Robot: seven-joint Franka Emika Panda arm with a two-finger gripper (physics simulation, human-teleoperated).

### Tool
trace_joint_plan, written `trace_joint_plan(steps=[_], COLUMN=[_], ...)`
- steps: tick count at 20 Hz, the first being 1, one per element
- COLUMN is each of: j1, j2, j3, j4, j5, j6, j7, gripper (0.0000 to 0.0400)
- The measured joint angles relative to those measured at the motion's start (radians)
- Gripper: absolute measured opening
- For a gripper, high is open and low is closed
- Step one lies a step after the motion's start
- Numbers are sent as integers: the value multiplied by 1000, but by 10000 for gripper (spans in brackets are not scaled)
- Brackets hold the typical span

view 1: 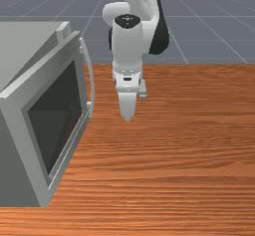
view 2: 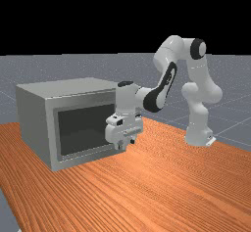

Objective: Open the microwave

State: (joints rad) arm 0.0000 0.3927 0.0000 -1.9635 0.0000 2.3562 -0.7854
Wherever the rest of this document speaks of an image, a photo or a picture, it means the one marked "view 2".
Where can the grey microwave oven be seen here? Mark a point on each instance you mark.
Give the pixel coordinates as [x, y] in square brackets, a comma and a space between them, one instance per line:
[65, 121]

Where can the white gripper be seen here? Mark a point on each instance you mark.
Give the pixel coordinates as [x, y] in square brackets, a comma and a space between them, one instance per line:
[125, 129]

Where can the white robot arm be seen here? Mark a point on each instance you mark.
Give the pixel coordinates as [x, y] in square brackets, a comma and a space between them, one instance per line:
[197, 79]

